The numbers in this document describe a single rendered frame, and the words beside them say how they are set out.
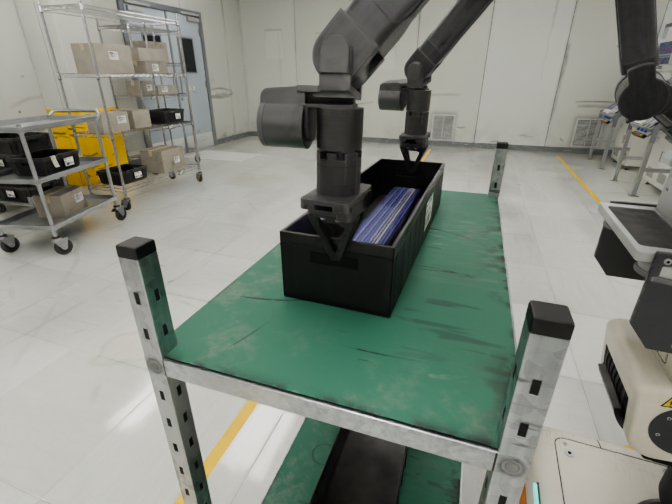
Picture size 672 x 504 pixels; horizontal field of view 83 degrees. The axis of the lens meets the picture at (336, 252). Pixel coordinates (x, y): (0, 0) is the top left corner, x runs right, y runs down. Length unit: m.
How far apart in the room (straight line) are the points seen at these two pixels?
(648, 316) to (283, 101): 0.61
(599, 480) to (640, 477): 0.12
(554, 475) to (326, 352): 0.95
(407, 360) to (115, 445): 1.46
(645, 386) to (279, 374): 0.62
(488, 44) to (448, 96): 1.00
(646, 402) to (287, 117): 0.74
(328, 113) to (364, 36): 0.09
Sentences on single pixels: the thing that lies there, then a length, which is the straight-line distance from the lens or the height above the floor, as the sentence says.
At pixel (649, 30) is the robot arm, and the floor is 1.34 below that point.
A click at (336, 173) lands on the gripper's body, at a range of 0.48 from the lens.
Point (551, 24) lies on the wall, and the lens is 7.92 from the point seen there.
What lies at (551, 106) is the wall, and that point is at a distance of 7.94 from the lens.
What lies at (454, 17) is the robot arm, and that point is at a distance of 0.97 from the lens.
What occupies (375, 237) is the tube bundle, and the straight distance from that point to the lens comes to 0.71.
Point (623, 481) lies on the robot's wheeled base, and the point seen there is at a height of 0.28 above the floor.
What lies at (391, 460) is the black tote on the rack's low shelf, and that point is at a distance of 1.14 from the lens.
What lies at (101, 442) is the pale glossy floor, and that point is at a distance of 1.85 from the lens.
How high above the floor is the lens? 1.27
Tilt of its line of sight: 25 degrees down
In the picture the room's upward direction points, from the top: straight up
